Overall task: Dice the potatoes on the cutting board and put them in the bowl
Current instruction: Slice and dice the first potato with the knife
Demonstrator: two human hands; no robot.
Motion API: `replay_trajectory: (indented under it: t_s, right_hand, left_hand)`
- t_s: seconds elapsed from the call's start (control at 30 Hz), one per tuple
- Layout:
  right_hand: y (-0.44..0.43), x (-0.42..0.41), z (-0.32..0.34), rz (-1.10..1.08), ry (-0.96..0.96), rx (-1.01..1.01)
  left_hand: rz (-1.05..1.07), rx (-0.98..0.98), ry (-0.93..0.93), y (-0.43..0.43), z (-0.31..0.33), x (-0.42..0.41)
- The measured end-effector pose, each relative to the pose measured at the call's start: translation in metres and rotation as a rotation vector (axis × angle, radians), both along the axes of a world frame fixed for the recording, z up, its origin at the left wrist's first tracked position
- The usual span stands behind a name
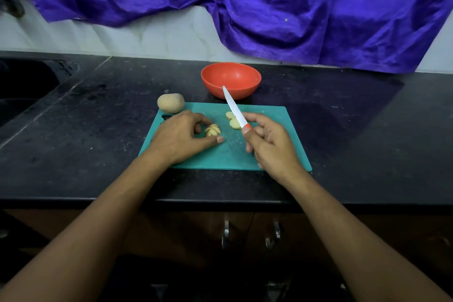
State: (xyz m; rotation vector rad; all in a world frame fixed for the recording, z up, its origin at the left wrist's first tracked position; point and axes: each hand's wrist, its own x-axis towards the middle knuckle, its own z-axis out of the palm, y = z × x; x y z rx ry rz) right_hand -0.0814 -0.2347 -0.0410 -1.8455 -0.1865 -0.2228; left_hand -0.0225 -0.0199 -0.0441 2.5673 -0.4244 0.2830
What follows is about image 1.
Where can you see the teal plastic cutting board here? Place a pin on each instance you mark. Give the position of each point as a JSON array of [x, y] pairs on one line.
[[283, 142]]

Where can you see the purple cloth curtain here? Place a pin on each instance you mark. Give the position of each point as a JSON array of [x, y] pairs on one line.
[[304, 8]]

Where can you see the person's left hand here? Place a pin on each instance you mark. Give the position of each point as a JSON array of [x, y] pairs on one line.
[[177, 141]]

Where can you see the whole brown potato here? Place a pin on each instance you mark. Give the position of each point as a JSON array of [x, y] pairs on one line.
[[170, 103]]

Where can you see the metal faucet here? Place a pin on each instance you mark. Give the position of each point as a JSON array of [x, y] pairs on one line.
[[10, 4]]

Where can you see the person's left forearm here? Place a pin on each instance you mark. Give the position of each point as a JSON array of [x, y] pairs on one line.
[[85, 241]]

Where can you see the pale cut potato chunk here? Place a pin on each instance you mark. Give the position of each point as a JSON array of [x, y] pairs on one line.
[[213, 130]]

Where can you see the orange bowl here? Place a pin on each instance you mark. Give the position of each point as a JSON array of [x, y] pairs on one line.
[[231, 79]]

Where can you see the person's right forearm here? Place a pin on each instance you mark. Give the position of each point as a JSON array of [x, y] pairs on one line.
[[361, 241]]

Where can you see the person's right hand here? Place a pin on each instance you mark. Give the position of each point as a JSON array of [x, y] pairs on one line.
[[272, 149]]

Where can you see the dark kitchen sink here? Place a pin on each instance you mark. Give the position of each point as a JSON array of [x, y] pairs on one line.
[[25, 89]]

